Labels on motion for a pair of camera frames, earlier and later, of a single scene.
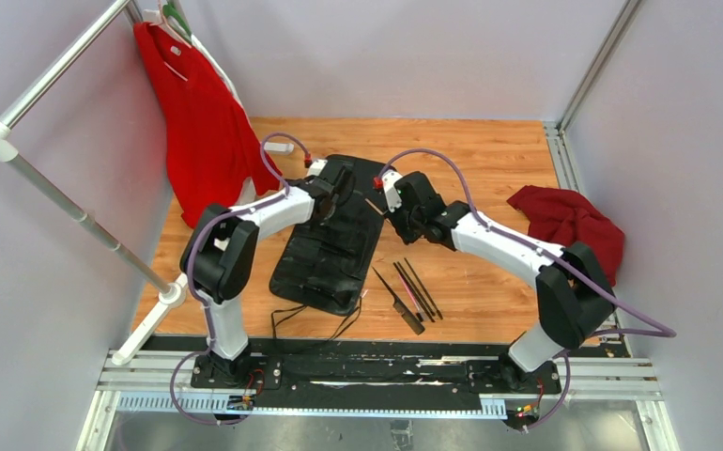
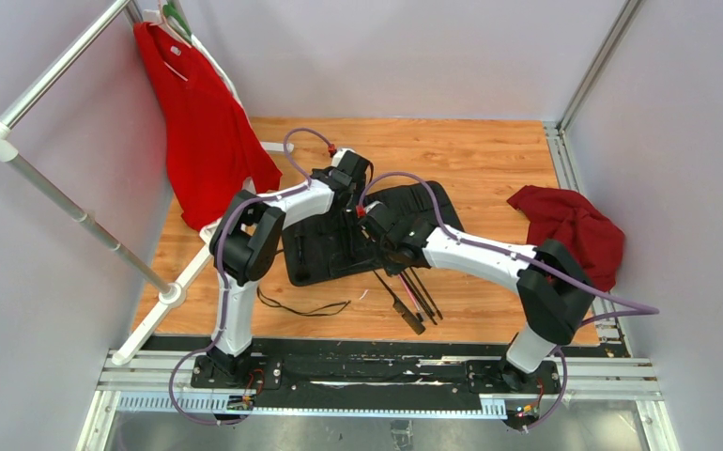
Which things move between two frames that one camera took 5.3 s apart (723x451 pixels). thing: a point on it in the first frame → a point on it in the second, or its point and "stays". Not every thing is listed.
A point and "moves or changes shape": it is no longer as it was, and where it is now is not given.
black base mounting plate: x=377 y=375 stays
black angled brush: x=414 y=292 stays
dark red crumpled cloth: x=562 y=216 stays
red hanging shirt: x=212 y=150 stays
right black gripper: x=407 y=237 → x=390 y=269
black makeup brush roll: x=326 y=263 moves or changes shape
